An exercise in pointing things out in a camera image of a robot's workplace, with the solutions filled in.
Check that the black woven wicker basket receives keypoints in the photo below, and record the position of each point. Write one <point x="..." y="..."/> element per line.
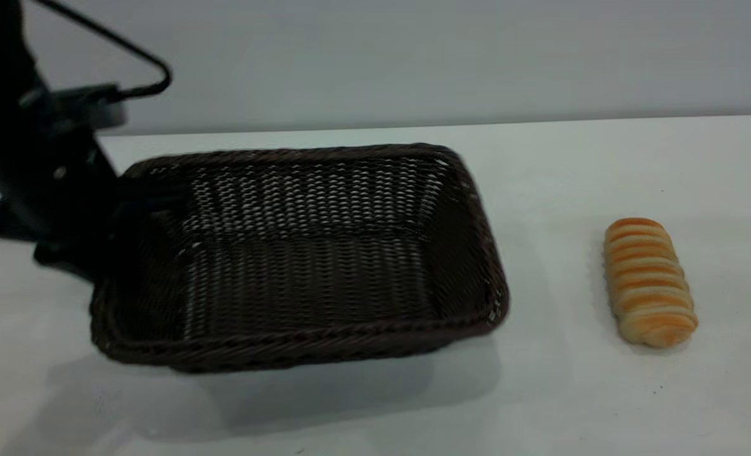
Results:
<point x="312" y="278"/>

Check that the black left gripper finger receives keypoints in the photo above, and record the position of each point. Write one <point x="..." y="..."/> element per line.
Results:
<point x="153" y="196"/>
<point x="71" y="263"/>

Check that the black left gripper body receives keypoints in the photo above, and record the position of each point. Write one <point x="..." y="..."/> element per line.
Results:
<point x="45" y="190"/>

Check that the striped golden bread roll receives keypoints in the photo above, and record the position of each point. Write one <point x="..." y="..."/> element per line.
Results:
<point x="648" y="282"/>

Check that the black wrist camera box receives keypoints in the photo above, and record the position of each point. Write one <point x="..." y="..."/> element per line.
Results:
<point x="77" y="107"/>

